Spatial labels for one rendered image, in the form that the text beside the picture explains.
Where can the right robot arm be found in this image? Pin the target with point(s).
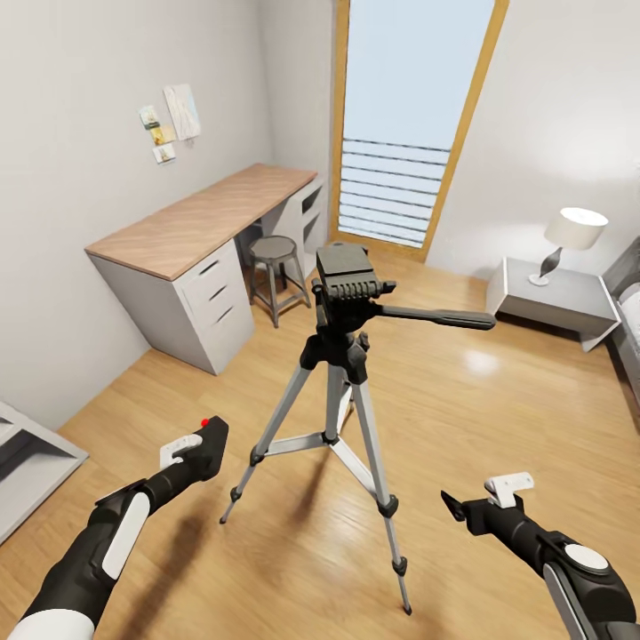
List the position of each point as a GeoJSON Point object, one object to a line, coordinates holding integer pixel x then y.
{"type": "Point", "coordinates": [593, 601]}

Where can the digital camera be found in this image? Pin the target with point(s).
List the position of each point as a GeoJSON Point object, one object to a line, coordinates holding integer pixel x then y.
{"type": "Point", "coordinates": [214, 437]}

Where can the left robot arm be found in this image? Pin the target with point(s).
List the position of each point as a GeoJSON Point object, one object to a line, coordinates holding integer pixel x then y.
{"type": "Point", "coordinates": [76, 590]}

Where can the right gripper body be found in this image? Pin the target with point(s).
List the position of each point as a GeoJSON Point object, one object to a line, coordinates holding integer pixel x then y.
{"type": "Point", "coordinates": [484, 518]}

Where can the table lamp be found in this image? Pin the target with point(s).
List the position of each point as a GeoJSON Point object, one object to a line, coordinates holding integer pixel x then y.
{"type": "Point", "coordinates": [573, 228]}

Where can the camera tripod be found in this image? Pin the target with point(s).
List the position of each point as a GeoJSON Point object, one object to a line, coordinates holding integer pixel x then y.
{"type": "Point", "coordinates": [347, 282]}

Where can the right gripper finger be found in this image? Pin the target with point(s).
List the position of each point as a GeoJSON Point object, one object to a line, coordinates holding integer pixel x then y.
{"type": "Point", "coordinates": [457, 509]}

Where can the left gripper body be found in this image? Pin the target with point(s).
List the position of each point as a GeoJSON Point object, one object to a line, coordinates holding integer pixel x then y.
{"type": "Point", "coordinates": [182, 475]}

